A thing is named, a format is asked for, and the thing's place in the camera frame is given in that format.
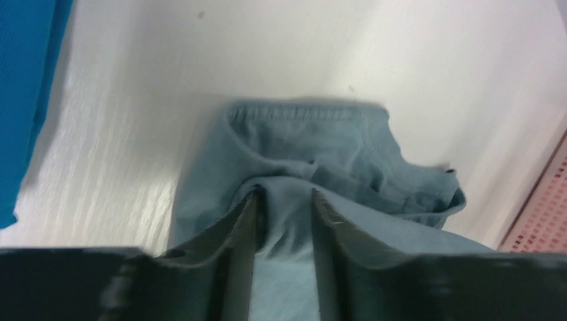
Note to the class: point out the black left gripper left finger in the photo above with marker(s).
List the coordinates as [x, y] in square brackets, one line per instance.
[208, 277]

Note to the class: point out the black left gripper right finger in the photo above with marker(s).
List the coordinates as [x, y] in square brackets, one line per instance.
[361, 278]

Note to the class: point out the grey-blue t-shirt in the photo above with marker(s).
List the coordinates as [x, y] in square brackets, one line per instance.
[286, 149]

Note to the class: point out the white plastic laundry basket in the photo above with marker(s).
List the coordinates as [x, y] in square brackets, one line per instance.
[541, 225]

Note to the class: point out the folded bright blue t-shirt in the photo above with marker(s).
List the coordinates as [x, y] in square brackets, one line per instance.
[31, 38]

